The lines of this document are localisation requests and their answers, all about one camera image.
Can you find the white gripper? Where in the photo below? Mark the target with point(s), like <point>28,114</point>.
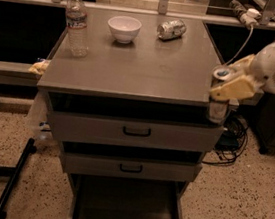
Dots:
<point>273,69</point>

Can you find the top grey drawer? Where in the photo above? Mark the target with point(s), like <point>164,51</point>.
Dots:
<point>72,127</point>

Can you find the clear plastic bag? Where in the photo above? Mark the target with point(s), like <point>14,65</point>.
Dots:
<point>38,122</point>

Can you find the white power strip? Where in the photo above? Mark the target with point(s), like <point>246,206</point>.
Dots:
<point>245,16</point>

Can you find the redbull can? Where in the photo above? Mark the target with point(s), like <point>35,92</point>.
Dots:
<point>217,109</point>

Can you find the clear plastic water bottle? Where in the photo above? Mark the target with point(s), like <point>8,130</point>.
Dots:
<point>76,21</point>

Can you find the black metal stand leg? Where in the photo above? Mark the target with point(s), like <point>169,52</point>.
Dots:
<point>13,173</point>

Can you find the bottom grey open drawer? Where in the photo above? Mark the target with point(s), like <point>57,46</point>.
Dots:
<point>98,197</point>

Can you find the crushed silver soda can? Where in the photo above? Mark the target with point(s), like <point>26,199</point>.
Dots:
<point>171,30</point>

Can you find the middle grey drawer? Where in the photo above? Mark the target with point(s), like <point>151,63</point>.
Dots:
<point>85,164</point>

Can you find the grey metal drawer cabinet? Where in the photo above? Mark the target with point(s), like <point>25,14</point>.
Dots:
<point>148,79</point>

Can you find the white ceramic bowl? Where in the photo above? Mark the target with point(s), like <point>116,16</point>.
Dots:
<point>123,28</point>

